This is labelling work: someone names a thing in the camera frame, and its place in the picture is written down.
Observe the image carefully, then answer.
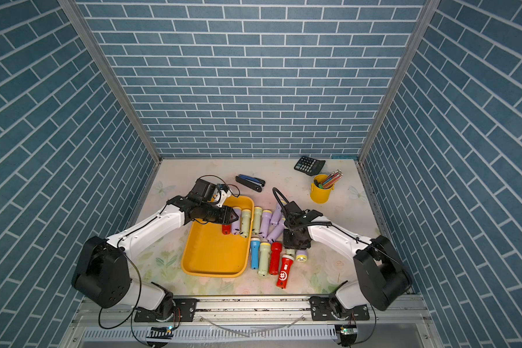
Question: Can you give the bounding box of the coloured pens bundle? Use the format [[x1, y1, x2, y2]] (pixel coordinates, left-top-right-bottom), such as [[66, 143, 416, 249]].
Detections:
[[318, 170, 343, 189]]

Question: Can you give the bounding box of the blue flashlight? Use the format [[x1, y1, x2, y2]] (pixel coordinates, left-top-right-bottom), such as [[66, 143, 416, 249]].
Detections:
[[250, 237, 260, 270]]

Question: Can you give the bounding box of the dark red flashlight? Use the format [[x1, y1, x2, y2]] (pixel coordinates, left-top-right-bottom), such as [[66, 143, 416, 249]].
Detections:
[[222, 225, 232, 235]]

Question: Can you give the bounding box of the green flashlight beside tray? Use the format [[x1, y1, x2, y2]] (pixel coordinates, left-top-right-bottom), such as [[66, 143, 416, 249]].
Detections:
[[252, 207, 262, 235]]

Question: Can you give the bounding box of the red flashlight lower plain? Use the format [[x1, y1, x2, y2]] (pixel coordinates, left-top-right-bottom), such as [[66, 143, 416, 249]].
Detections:
[[269, 242, 283, 276]]

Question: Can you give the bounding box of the purple flashlight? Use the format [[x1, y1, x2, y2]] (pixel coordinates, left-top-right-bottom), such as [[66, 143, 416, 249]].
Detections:
[[295, 249, 308, 262], [271, 203, 282, 226], [267, 218, 286, 244], [231, 216, 242, 235], [259, 210, 273, 239]]

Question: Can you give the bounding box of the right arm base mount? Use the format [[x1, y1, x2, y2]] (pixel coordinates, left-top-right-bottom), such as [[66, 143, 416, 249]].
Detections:
[[308, 281, 370, 321]]

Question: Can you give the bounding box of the red flashlight white logo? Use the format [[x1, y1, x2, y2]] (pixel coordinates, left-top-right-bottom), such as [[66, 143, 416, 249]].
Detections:
[[276, 255, 294, 289]]

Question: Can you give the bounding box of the yellow plastic storage tray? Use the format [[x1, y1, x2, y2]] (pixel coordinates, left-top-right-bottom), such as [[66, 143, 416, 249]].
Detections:
[[181, 222, 252, 278]]

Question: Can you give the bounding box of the black desk calculator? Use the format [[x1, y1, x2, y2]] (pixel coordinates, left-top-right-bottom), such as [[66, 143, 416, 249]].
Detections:
[[294, 156, 326, 176]]

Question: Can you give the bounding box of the black and blue stapler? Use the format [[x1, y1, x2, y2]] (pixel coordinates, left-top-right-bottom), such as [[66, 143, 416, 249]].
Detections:
[[235, 174, 265, 192]]

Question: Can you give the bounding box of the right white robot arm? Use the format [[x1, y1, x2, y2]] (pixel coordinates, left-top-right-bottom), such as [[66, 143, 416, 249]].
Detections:
[[278, 201, 413, 318]]

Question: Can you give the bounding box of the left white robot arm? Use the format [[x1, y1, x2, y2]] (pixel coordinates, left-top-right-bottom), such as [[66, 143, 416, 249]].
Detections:
[[72, 178, 239, 321]]

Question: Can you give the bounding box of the yellow pen cup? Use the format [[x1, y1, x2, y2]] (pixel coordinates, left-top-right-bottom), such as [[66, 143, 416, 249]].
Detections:
[[310, 174, 334, 204]]

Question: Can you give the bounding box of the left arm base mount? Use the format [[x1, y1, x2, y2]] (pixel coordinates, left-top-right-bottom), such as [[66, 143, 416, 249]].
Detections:
[[134, 283, 199, 323]]

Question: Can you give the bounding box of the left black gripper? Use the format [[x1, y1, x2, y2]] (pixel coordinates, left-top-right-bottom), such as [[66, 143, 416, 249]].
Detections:
[[200, 202, 241, 224]]

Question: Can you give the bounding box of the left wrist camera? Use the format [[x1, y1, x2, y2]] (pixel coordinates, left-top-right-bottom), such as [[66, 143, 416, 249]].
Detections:
[[213, 184, 231, 207]]

